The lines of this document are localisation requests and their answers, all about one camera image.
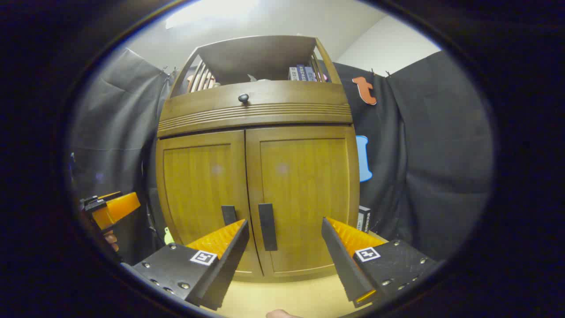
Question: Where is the wooden shoe cabinet door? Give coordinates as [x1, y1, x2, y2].
[245, 125, 361, 279]
[155, 130, 264, 278]

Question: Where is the black and white box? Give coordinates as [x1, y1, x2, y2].
[357, 205, 372, 233]

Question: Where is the black backdrop cloth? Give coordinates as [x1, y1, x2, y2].
[68, 46, 494, 265]

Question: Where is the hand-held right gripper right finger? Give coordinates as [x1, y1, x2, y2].
[321, 216, 438, 309]

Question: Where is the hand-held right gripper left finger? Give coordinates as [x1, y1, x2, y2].
[120, 219, 250, 311]

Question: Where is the wooden cabinet drawer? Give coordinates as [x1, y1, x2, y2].
[166, 81, 351, 111]

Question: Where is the black door handle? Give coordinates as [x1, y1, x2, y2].
[258, 203, 278, 251]
[222, 205, 239, 227]

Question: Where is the wooden double-door shoe cabinet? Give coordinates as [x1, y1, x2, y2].
[154, 34, 362, 283]

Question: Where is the pale pink object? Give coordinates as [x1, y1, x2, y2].
[188, 73, 217, 89]

